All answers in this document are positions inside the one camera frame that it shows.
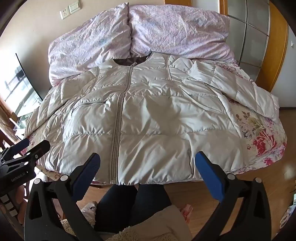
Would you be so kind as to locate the wooden framed frosted glass panel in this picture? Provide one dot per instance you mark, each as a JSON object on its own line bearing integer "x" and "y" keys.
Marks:
{"x": 252, "y": 34}

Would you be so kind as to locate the wooden cabinet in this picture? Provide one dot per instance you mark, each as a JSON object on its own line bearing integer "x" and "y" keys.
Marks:
{"x": 7, "y": 125}

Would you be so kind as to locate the person's left leg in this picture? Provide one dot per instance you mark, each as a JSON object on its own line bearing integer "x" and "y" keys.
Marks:
{"x": 115, "y": 208}

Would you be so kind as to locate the black flat screen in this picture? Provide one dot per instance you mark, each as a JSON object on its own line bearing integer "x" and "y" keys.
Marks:
{"x": 20, "y": 88}

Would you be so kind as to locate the white puffer jacket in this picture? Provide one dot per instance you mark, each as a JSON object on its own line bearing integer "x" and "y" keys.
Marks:
{"x": 148, "y": 120}

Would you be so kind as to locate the white wall switch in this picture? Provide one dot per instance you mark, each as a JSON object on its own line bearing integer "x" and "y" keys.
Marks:
{"x": 74, "y": 7}

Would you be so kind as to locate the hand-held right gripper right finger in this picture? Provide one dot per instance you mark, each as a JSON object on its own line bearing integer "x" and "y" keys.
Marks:
{"x": 208, "y": 176}

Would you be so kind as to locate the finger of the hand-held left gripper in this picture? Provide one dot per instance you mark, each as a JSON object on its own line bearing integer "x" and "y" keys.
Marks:
{"x": 24, "y": 143}
{"x": 39, "y": 147}

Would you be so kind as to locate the floral bed sheet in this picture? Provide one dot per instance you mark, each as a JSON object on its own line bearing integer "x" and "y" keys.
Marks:
{"x": 261, "y": 139}

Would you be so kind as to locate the person's right leg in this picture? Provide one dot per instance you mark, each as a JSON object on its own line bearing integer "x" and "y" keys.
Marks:
{"x": 152, "y": 201}

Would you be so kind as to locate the white wall socket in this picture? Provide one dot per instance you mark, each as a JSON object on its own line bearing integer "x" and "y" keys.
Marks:
{"x": 64, "y": 14}

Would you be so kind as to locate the pink floral pillow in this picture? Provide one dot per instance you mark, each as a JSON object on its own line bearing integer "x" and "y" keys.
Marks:
{"x": 180, "y": 32}
{"x": 92, "y": 39}

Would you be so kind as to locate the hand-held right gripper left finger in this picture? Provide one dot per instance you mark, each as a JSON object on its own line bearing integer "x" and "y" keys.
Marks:
{"x": 89, "y": 169}

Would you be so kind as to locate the person's beige fleece coat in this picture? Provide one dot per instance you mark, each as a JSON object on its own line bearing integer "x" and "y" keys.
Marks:
{"x": 161, "y": 223}

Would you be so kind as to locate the person's leg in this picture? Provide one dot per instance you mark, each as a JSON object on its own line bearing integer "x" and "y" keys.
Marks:
{"x": 152, "y": 201}
{"x": 115, "y": 208}

